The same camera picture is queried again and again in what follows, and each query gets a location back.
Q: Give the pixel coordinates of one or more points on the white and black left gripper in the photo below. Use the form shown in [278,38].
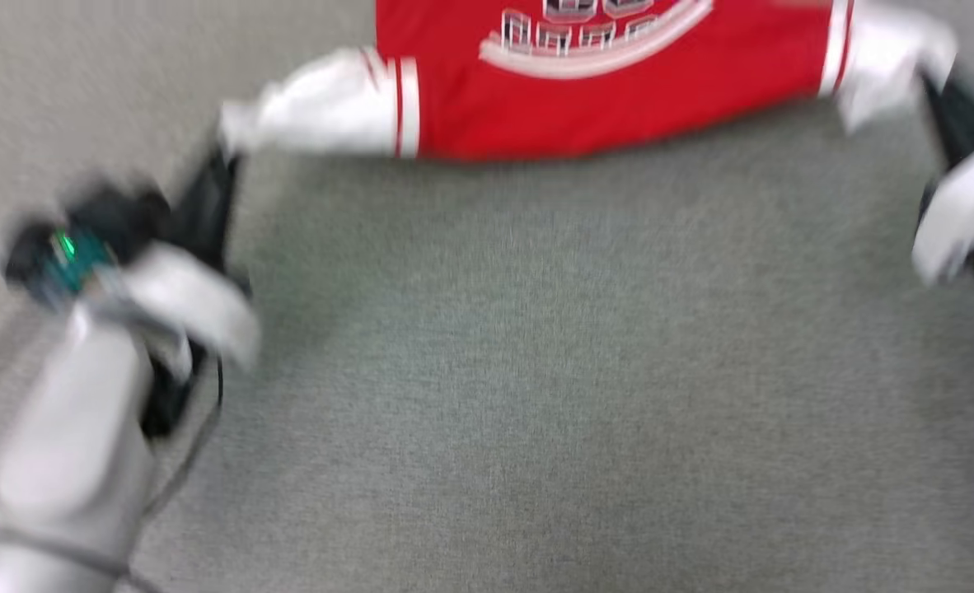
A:
[190,305]

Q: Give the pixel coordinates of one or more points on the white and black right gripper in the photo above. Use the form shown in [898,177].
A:
[965,206]

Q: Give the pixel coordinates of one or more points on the red and white jersey garment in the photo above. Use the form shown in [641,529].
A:
[619,107]

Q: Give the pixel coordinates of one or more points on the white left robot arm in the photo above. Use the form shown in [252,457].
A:
[67,461]

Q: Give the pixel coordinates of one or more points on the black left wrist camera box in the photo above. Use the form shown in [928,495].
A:
[120,218]

